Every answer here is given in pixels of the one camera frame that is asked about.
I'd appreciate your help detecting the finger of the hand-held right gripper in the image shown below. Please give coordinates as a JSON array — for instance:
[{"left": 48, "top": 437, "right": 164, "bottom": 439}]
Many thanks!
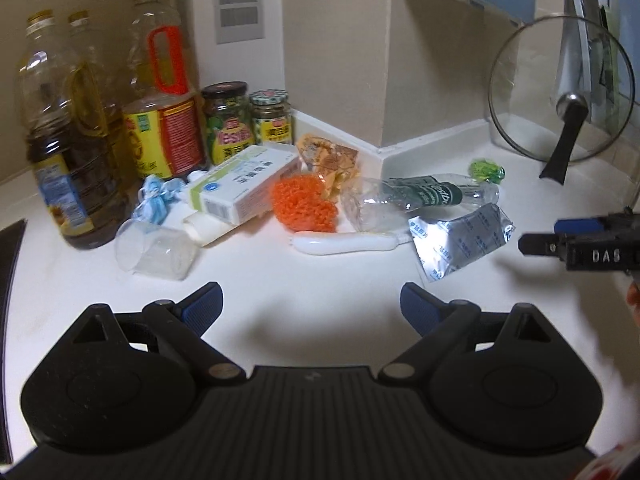
[
  {"left": 518, "top": 234, "right": 568, "bottom": 260},
  {"left": 555, "top": 217, "right": 608, "bottom": 235}
]

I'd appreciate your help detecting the glass pot lid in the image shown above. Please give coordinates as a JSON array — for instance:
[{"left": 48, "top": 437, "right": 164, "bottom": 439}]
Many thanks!
[{"left": 487, "top": 15, "right": 636, "bottom": 183}]

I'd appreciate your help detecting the large green-label pickle jar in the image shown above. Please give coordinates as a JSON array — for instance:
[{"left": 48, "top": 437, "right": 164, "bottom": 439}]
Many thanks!
[{"left": 201, "top": 81, "right": 253, "bottom": 166}]

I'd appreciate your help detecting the orange mesh scrubber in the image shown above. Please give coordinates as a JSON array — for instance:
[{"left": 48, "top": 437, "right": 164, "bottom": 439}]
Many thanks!
[{"left": 269, "top": 172, "right": 340, "bottom": 233}]

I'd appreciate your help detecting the white plastic tube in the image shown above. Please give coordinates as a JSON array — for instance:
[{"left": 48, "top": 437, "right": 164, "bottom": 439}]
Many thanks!
[{"left": 291, "top": 231, "right": 412, "bottom": 257}]

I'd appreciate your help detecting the slim yellow-capped oil bottle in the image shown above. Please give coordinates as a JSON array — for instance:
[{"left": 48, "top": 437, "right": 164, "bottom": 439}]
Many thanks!
[{"left": 66, "top": 10, "right": 128, "bottom": 196}]

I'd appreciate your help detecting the white green medicine box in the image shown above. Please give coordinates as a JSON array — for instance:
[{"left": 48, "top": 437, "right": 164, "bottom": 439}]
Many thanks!
[{"left": 186, "top": 144, "right": 301, "bottom": 223}]

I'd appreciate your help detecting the steel utensil rack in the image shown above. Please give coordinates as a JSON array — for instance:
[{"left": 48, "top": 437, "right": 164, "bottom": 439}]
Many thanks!
[{"left": 550, "top": 0, "right": 640, "bottom": 126}]

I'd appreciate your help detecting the large blue-label oil bottle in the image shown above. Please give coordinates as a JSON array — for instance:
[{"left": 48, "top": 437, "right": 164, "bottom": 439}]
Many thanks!
[{"left": 14, "top": 9, "right": 132, "bottom": 251}]

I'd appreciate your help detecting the green candy wrapper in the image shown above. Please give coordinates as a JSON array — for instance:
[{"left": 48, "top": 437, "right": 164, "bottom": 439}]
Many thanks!
[{"left": 469, "top": 157, "right": 506, "bottom": 183}]

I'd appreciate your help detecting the white slotted vent grille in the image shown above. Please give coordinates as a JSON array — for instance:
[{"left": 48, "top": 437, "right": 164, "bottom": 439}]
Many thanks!
[{"left": 215, "top": 0, "right": 266, "bottom": 44}]

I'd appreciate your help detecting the black glass gas cooktop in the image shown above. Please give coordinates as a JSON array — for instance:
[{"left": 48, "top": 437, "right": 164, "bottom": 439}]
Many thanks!
[{"left": 0, "top": 219, "right": 28, "bottom": 466}]

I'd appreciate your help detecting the clear plastic cup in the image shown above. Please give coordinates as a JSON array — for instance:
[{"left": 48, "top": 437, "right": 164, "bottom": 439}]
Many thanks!
[{"left": 114, "top": 218, "right": 198, "bottom": 281}]

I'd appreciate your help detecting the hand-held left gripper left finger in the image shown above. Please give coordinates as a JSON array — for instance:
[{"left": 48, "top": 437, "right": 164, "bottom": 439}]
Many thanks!
[{"left": 70, "top": 281, "right": 247, "bottom": 387}]

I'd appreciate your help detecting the red and white cloth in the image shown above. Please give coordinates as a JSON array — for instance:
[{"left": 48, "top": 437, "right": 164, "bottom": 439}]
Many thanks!
[{"left": 575, "top": 440, "right": 640, "bottom": 480}]

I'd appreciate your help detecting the red-handled yellow-label bottle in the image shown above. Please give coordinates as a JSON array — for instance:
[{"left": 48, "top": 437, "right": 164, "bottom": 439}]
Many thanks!
[{"left": 121, "top": 0, "right": 210, "bottom": 181}]

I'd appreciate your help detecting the blue white wrapper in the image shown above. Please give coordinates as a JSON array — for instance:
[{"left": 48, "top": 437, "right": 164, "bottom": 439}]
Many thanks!
[{"left": 131, "top": 174, "right": 188, "bottom": 223}]

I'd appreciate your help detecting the silver foil pouch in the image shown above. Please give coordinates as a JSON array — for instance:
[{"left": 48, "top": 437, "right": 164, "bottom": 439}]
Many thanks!
[{"left": 407, "top": 202, "right": 516, "bottom": 283}]

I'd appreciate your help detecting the person's right hand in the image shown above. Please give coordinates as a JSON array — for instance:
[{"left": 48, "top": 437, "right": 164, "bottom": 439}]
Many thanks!
[{"left": 626, "top": 280, "right": 640, "bottom": 333}]

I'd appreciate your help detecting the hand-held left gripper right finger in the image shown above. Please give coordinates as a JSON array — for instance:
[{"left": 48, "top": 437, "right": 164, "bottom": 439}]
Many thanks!
[{"left": 377, "top": 281, "right": 563, "bottom": 387}]

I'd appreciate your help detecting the small checkered-lid jar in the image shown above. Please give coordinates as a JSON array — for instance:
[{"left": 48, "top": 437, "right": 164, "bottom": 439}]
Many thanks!
[{"left": 248, "top": 90, "right": 293, "bottom": 147}]

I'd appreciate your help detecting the orange snack wrapper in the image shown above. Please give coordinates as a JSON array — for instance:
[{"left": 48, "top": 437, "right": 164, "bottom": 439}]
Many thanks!
[{"left": 296, "top": 132, "right": 362, "bottom": 201}]

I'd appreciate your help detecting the crushed clear plastic bottle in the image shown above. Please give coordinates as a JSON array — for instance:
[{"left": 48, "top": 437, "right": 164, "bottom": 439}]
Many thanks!
[{"left": 340, "top": 172, "right": 501, "bottom": 233}]

